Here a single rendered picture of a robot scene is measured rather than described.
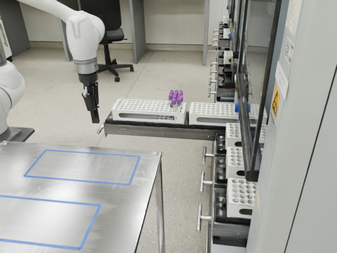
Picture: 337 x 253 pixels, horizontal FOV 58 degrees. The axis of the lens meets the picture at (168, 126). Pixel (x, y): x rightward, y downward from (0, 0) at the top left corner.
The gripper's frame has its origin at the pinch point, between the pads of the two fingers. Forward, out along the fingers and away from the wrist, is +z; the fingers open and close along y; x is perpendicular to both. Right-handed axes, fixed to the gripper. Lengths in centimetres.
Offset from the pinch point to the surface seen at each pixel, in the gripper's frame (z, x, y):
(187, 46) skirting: 75, -8, 350
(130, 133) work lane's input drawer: 3.4, -17.4, -6.9
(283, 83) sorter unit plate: -44, -61, -61
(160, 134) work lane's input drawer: 2.9, -29.8, -6.9
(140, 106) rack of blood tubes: -6.3, -21.0, -0.9
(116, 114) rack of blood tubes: -4.3, -11.8, -5.1
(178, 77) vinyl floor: 80, -7, 242
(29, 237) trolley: -2, -7, -64
